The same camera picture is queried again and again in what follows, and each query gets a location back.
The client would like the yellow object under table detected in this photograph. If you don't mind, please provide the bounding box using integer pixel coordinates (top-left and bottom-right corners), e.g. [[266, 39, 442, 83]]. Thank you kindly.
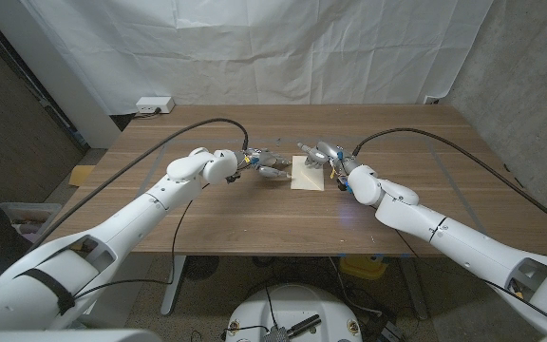
[[338, 256, 388, 281]]

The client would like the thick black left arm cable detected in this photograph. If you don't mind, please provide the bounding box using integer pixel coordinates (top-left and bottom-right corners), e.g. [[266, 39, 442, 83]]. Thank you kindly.
[[28, 117, 250, 253]]

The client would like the white wrinkled backdrop sheet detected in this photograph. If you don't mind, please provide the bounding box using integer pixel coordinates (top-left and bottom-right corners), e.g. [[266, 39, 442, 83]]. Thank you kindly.
[[19, 0, 496, 117]]

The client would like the clear plastic storage bin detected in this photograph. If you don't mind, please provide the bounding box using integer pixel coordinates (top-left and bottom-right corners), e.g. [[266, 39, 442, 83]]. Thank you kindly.
[[0, 201, 64, 238]]

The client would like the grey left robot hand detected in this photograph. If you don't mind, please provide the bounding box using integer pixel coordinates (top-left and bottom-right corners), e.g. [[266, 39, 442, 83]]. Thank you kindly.
[[235, 146, 293, 181]]

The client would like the grey table leg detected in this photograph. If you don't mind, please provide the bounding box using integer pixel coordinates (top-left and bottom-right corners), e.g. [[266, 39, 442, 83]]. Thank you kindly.
[[399, 256, 430, 320]]

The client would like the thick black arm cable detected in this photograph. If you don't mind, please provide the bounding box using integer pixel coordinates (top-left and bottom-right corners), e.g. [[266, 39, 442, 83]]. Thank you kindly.
[[28, 117, 250, 253], [351, 126, 547, 238]]

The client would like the white table leg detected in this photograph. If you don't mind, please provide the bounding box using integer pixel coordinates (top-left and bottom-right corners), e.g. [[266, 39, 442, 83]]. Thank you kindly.
[[160, 255, 188, 316]]

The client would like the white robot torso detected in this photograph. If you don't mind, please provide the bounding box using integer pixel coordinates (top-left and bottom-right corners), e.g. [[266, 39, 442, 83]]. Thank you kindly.
[[224, 283, 364, 342]]

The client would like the black round floor object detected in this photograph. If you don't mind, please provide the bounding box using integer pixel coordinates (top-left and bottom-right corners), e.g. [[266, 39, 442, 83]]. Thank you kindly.
[[182, 256, 220, 281]]

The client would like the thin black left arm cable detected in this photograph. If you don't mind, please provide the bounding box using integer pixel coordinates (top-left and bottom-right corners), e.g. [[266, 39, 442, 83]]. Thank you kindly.
[[71, 182, 211, 301]]

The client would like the cream paper envelope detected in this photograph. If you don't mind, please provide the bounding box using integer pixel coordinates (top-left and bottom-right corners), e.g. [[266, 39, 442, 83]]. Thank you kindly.
[[290, 155, 326, 192]]

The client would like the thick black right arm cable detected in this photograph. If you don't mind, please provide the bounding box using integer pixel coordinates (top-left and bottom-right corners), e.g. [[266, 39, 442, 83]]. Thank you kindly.
[[351, 126, 547, 238]]

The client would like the white power strip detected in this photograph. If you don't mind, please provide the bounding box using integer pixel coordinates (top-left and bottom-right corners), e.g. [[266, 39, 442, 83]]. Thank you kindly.
[[135, 96, 177, 115]]

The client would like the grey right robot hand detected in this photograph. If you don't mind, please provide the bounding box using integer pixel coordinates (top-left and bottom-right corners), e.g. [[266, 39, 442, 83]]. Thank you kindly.
[[296, 140, 363, 180]]

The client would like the tan cardboard piece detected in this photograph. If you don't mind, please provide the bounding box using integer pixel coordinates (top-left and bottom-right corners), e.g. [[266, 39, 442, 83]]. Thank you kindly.
[[67, 163, 97, 188]]

